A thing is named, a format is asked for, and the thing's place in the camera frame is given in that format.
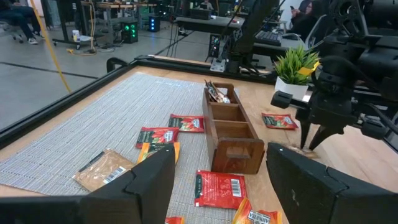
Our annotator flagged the wooden tea organiser box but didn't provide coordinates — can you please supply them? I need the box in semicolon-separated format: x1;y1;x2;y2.
201;82;266;175

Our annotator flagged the black desk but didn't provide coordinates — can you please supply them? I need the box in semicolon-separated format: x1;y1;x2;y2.
174;15;290;35

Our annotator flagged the computer with green lights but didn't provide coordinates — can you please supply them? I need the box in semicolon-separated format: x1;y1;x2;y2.
120;21;139;44

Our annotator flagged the black aluminium table frame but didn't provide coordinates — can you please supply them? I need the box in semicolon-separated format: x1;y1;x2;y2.
0;0;280;151

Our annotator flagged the black keyboard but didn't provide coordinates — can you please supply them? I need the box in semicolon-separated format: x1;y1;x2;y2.
254;30;283;47

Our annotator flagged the wooden top desk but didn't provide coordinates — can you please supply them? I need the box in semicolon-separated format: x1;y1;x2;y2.
51;0;158;47

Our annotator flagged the red tea packet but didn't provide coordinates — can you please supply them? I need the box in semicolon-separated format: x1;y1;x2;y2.
194;170;249;210
168;113;206;134
135;126;180;149
261;112;299;131

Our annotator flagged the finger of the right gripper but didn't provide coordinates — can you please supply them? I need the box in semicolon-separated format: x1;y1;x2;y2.
308;125;336;152
299;119;312;150

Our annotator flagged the green artificial plant white pot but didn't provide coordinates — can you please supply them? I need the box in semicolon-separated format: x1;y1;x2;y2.
273;45;321;100

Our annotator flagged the brown kraft tea packet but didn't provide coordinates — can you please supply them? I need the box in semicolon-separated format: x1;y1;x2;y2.
72;148;136;193

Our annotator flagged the silver white tea packet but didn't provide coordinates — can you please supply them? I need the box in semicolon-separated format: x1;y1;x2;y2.
214;91;231;105

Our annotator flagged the yellow hanging cable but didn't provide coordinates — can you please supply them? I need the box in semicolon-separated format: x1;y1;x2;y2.
29;0;72;93

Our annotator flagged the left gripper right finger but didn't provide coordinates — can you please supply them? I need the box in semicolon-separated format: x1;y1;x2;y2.
266;142;398;224

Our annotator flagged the beige tea packet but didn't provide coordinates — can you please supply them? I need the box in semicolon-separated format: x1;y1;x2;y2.
204;80;220;103

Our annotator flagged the grey woven placemat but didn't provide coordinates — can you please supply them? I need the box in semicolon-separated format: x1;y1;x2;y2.
0;72;240;224

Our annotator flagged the yellow floor cable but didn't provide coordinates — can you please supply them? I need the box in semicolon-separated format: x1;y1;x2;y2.
67;0;98;57

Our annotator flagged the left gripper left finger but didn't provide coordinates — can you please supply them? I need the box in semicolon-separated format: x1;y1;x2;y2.
79;144;177;224

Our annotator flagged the black computer tower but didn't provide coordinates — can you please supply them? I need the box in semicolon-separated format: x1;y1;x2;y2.
208;33;222;60

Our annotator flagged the grey office chair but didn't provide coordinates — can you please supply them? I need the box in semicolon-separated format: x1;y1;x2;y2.
306;14;332;47

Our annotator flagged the silver mounting bracket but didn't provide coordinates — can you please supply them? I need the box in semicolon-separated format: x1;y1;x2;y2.
210;57;227;73

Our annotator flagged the orange tea packet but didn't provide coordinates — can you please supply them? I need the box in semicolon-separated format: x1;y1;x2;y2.
136;141;181;166
164;216;187;224
231;197;284;224

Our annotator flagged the computer with blue lights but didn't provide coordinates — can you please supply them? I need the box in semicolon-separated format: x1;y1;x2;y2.
148;14;162;33

